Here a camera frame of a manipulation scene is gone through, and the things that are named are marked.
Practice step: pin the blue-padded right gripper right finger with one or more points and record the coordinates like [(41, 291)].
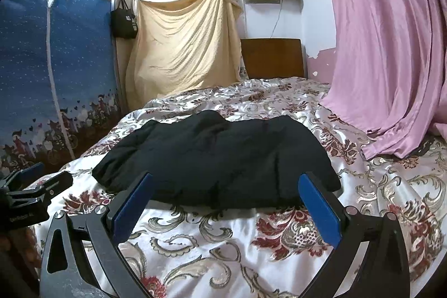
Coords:
[(324, 208)]

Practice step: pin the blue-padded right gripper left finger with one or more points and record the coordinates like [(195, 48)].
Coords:
[(127, 206)]

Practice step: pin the black padded jacket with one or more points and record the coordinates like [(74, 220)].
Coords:
[(205, 160)]

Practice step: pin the floral satin bedspread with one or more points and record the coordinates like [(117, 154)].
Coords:
[(189, 252)]

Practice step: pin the blue fabric wardrobe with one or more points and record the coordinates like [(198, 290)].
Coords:
[(59, 92)]

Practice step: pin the pink curtain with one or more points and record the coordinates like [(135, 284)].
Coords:
[(390, 75)]

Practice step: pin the brown wooden headboard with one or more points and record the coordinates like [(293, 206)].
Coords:
[(272, 58)]

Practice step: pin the cream yellow hanging sheet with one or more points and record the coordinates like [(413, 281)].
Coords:
[(183, 45)]

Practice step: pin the black hanging bag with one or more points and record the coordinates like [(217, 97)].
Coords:
[(123, 21)]

